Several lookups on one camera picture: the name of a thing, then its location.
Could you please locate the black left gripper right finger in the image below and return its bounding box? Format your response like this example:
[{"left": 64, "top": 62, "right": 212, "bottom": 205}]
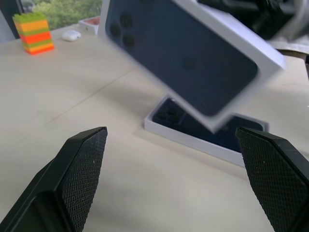
[{"left": 235, "top": 127, "right": 309, "bottom": 232}]

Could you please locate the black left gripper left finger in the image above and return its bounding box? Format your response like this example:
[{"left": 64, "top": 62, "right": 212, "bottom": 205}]
[{"left": 0, "top": 126, "right": 108, "bottom": 232}]

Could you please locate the white phone box lid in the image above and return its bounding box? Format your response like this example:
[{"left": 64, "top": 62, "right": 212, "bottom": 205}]
[{"left": 98, "top": 0, "right": 287, "bottom": 134}]

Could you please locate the dark blue smartphone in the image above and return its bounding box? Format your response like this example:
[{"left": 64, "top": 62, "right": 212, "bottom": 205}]
[{"left": 153, "top": 98, "right": 266, "bottom": 153}]

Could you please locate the white phone box base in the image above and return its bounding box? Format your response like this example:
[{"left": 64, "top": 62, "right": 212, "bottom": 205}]
[{"left": 144, "top": 95, "right": 270, "bottom": 168}]

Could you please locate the small white open box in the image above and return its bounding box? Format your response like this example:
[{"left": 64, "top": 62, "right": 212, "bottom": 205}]
[{"left": 78, "top": 15, "right": 101, "bottom": 36}]

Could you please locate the white earbuds case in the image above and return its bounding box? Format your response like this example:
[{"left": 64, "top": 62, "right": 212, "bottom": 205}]
[{"left": 61, "top": 29, "right": 82, "bottom": 42}]

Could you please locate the orange green toy brick tower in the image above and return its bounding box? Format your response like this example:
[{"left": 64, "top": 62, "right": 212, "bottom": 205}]
[{"left": 12, "top": 11, "right": 55, "bottom": 57}]

